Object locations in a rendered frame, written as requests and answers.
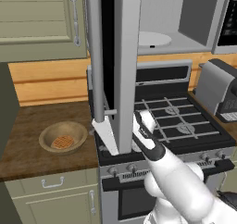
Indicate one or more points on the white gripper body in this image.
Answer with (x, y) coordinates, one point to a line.
(106, 133)

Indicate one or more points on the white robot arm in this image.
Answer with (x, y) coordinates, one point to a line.
(182, 184)

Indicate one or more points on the tan wooden bowl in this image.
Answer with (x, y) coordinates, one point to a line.
(74, 132)

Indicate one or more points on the brown round waffle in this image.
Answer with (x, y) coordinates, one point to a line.
(62, 142)

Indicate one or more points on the grey microwave door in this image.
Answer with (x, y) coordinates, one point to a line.
(127, 64)

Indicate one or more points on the olive base cupboard door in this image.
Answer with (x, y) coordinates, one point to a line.
(52, 209)

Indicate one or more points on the white microwave turntable plate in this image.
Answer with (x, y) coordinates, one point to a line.
(154, 39)

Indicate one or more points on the grey microwave oven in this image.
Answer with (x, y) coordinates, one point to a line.
(197, 11)

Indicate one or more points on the olive drawer front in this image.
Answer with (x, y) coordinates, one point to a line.
(80, 180)

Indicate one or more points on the steel gas stove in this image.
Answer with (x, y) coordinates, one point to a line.
(182, 116)

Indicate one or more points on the dark grey tall cabinet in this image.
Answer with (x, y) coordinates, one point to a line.
(7, 110)

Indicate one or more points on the grey toaster oven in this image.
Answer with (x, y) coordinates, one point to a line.
(216, 85)

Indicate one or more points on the olive wall cupboard door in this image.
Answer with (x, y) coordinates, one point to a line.
(34, 18)

